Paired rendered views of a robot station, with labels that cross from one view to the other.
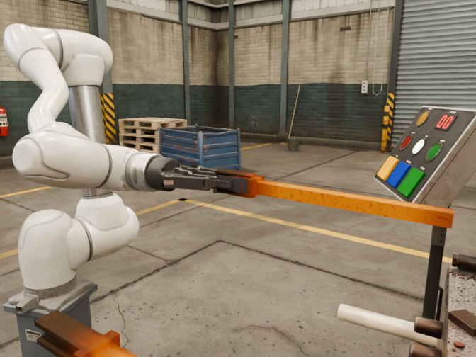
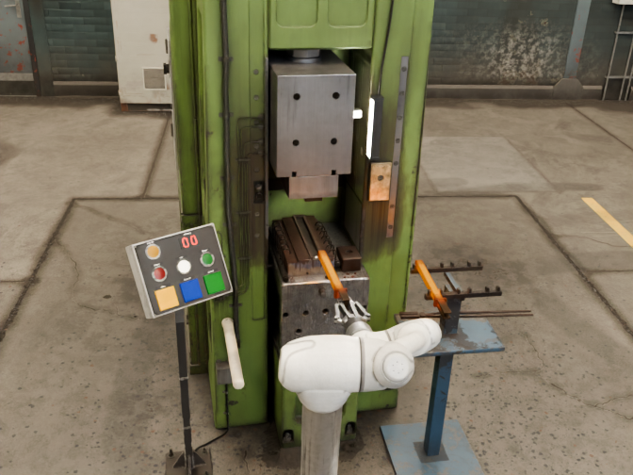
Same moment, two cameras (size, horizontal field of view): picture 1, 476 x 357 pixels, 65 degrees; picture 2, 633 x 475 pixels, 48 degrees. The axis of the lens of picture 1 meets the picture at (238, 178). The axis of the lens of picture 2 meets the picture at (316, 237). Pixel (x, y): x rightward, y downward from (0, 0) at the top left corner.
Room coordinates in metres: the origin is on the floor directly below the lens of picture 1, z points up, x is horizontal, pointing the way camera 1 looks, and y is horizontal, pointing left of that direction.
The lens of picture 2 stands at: (2.26, 1.53, 2.40)
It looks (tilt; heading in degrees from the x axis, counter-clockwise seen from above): 27 degrees down; 228
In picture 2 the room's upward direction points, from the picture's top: 2 degrees clockwise
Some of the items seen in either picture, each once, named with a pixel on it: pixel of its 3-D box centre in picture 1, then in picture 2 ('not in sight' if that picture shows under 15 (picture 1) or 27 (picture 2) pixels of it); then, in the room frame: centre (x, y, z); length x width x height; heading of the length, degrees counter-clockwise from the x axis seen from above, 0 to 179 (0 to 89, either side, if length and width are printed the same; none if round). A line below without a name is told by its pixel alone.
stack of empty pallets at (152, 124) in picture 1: (153, 137); not in sight; (7.67, 1.73, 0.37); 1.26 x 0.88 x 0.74; 54
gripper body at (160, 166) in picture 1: (174, 175); (354, 323); (0.80, 0.14, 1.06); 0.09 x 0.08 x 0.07; 60
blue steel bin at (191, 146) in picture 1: (198, 149); not in sight; (5.98, 0.63, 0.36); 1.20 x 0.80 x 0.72; 42
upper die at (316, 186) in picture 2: not in sight; (303, 168); (0.43, -0.58, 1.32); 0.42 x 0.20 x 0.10; 61
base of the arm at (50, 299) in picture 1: (47, 288); not in sight; (1.09, 0.61, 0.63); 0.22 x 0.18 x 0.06; 164
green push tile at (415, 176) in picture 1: (412, 183); (214, 283); (0.97, -0.46, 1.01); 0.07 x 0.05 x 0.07; 176
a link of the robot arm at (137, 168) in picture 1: (149, 172); (360, 335); (0.84, 0.20, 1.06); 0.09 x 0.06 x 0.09; 150
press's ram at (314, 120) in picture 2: not in sight; (315, 110); (0.39, -0.55, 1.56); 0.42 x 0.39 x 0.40; 61
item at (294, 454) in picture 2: not in sight; (307, 445); (0.55, -0.35, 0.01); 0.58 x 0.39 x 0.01; 151
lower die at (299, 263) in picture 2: not in sight; (301, 243); (0.43, -0.58, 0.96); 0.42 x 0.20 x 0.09; 61
